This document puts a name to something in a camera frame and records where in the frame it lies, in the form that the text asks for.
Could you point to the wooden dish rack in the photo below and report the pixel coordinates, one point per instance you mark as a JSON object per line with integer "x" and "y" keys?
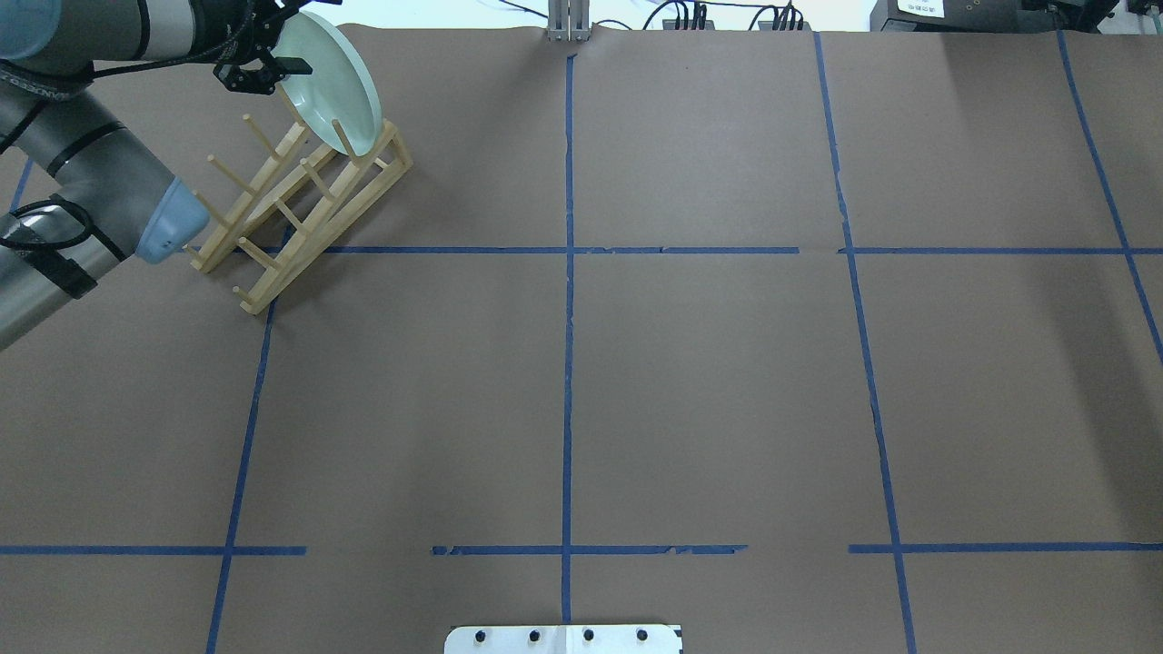
{"x": 297, "y": 205}

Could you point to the pale green ceramic plate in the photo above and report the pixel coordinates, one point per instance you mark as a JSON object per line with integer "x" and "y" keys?
{"x": 338, "y": 100}

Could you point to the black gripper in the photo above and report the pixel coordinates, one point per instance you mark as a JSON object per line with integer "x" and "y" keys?
{"x": 215, "y": 24}

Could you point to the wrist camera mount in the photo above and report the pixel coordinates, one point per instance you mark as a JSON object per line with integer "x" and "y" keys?
{"x": 235, "y": 79}

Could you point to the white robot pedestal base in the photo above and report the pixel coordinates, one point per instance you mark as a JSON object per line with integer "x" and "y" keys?
{"x": 594, "y": 638}

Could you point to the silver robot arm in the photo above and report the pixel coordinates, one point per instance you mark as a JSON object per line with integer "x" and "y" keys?
{"x": 115, "y": 199}

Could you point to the aluminium frame post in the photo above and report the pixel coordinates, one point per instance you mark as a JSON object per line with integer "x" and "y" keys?
{"x": 569, "y": 21}

